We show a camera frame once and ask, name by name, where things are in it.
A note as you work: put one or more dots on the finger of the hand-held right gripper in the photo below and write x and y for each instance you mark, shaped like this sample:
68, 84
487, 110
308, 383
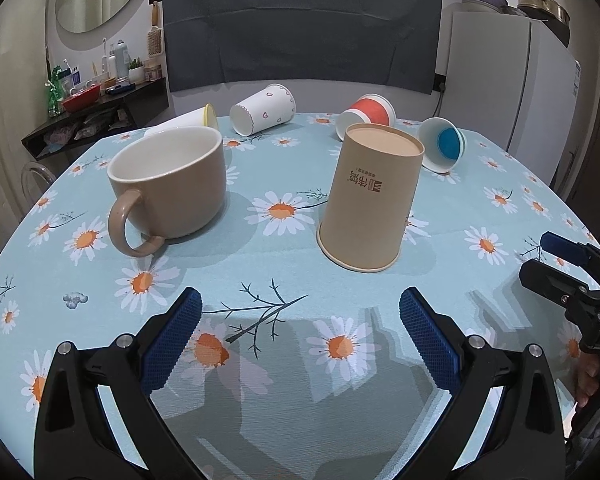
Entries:
550, 280
560, 246

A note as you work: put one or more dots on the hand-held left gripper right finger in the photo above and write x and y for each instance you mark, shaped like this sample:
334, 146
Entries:
430, 345

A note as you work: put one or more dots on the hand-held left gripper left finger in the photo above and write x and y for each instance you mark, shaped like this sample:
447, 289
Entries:
175, 340

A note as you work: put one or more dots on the beige ceramic mug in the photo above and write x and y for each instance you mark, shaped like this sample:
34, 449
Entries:
190, 190

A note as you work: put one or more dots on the brown paper cup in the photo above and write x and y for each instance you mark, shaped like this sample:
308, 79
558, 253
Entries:
370, 220

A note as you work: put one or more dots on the white and blue paper cup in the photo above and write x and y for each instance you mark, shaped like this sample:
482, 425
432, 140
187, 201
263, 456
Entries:
447, 142

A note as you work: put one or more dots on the white yellow-rim paper cup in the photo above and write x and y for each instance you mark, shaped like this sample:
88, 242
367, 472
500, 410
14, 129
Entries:
180, 121

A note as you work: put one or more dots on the red paper cup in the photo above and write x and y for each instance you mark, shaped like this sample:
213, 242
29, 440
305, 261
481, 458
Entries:
372, 110

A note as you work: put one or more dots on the white heart-print paper cup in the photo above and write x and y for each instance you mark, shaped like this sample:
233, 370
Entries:
267, 110

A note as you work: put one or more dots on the person's right hand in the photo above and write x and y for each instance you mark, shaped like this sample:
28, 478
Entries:
589, 377

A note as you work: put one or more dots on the blue daisy tablecloth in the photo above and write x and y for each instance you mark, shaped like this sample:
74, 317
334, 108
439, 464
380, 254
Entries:
280, 270

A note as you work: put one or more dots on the white refrigerator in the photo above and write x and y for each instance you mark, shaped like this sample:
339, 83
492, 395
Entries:
485, 70

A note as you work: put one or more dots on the clear plastic chair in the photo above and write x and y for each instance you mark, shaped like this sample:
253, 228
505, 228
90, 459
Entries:
30, 180

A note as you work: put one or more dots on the steel steamer pot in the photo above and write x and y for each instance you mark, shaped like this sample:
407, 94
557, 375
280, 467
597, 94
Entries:
540, 5

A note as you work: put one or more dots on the red bowl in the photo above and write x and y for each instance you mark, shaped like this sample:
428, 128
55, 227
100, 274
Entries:
82, 100

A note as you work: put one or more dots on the small potted plant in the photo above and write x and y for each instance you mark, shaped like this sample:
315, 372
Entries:
136, 72

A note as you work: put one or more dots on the green packet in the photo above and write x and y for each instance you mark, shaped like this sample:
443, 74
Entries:
54, 92

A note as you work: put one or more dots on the wooden hairbrush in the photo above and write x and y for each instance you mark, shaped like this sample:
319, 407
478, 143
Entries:
154, 40

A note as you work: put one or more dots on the dark grey cloth panel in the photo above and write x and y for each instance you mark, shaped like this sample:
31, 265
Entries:
300, 25

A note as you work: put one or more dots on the black wall outlet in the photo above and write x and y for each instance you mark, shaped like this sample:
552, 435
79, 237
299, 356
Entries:
440, 82

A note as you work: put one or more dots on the black wall shelf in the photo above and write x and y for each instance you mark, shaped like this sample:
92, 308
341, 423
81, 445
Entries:
145, 100

